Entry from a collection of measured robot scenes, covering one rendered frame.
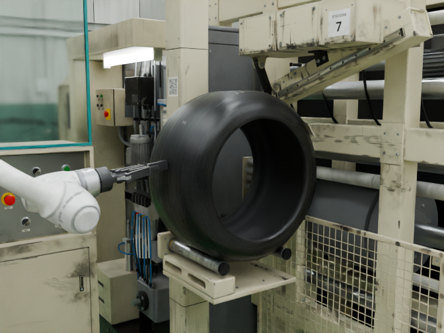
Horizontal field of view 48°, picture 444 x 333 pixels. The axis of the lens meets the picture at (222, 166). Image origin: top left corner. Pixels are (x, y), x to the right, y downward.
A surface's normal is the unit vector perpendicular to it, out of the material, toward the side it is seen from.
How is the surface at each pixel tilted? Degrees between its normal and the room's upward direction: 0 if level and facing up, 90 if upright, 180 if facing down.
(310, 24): 90
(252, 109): 79
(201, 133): 64
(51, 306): 90
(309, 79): 90
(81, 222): 104
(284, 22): 90
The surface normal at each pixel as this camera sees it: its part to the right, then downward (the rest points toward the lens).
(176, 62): -0.82, 0.07
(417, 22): 0.54, -0.20
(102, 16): 0.47, 0.11
